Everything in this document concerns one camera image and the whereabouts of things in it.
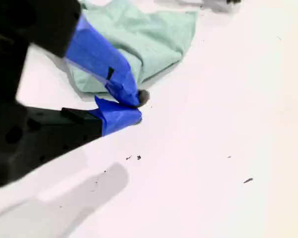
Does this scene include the pale green t-shirt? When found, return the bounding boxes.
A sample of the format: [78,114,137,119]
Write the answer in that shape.
[69,0,199,95]

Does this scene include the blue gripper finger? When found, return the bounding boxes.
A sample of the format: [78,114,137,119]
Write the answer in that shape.
[4,0,150,107]
[24,95,143,172]

